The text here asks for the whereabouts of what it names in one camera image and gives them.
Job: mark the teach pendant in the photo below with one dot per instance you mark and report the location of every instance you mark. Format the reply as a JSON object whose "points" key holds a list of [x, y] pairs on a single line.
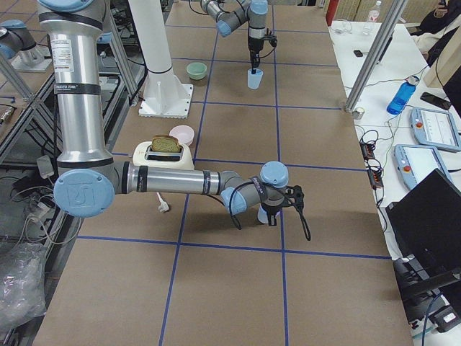
{"points": [[435, 128], [416, 162]]}

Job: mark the bread slice in toaster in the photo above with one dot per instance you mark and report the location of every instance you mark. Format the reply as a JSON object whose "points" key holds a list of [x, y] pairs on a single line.
{"points": [[165, 144]]}

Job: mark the black usb hub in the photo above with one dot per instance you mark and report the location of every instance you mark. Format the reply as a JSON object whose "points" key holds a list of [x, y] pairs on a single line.
{"points": [[375, 179], [367, 149]]}

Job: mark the white camera pillar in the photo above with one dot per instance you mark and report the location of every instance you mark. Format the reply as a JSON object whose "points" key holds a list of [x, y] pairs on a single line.
{"points": [[149, 24]]}

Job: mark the clear plastic bottle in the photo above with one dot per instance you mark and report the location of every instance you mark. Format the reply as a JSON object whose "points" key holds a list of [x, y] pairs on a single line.
{"points": [[374, 12]]}

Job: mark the seated person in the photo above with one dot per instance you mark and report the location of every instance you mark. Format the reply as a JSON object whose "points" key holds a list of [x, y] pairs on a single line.
{"points": [[436, 29]]}

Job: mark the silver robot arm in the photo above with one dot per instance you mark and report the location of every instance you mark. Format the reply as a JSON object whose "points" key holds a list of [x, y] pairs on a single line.
{"points": [[89, 178], [254, 13]]}

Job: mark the clear plastic bag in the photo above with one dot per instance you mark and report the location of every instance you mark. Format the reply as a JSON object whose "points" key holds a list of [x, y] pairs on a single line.
{"points": [[22, 285]]}

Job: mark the blue cup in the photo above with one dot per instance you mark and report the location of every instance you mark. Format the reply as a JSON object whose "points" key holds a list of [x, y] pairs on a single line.
{"points": [[254, 77]]}

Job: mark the black smartphone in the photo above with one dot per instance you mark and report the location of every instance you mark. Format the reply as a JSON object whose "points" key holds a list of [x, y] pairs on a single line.
{"points": [[435, 100]]}

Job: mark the pink bowl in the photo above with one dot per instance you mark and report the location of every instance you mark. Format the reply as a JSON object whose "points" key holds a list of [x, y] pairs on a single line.
{"points": [[183, 133]]}

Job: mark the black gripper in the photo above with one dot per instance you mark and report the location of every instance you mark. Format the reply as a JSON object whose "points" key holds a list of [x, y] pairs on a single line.
{"points": [[254, 46], [269, 210]]}

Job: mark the black laptop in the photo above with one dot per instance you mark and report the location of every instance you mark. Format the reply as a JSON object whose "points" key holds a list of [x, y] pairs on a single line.
{"points": [[426, 222]]}

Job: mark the blue water bottle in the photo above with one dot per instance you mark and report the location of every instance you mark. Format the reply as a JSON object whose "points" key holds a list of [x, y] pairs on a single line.
{"points": [[403, 95]]}

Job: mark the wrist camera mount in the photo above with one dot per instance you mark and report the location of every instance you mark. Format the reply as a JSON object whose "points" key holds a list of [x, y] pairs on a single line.
{"points": [[270, 37], [294, 197]]}

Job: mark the upper teach pendant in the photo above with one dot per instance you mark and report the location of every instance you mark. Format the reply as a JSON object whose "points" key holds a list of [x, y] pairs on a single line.
{"points": [[435, 128]]}

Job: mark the upper black usb hub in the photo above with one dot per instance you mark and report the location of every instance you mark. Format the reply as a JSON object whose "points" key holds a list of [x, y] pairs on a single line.
{"points": [[367, 149]]}

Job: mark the cream toaster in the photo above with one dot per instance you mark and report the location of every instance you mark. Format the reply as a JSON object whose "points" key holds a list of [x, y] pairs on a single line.
{"points": [[145, 156]]}

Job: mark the green bowl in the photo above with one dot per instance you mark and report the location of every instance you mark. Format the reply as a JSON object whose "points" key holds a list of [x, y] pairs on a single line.
{"points": [[196, 70]]}

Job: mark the aluminium frame post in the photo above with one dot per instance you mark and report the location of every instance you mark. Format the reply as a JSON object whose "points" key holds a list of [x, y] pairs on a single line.
{"points": [[378, 46]]}

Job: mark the lower teach pendant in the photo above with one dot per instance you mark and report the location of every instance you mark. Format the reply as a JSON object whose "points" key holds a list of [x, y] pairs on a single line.
{"points": [[416, 162]]}

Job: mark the white toaster plug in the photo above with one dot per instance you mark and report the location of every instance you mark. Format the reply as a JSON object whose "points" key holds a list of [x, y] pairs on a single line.
{"points": [[163, 206]]}

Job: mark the white pillar base plate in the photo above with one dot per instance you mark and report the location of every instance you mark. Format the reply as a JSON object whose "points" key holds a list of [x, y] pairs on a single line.
{"points": [[165, 96]]}

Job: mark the lower black usb hub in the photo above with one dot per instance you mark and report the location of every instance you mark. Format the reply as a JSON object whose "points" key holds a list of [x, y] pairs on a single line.
{"points": [[375, 179]]}

